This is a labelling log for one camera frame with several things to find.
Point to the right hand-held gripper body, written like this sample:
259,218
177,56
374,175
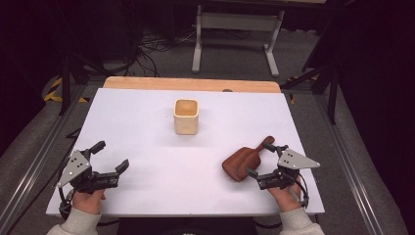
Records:
295,160

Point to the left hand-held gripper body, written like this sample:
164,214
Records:
75,167

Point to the brown wooden scoop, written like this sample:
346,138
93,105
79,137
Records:
244,160

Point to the person's left hand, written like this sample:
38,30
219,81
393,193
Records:
87,201

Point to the person's right hand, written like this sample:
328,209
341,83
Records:
285,197

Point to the yellow black hazard tape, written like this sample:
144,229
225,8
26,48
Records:
292,98
54,91

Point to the black metal stand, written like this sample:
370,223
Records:
65,84
332,94

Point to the cream square cup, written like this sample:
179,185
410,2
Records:
186,118

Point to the wooden table board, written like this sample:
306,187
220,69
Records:
192,84

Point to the aluminium floor rail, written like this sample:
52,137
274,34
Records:
36,166
352,169

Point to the grey metal desk frame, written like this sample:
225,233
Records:
238,22

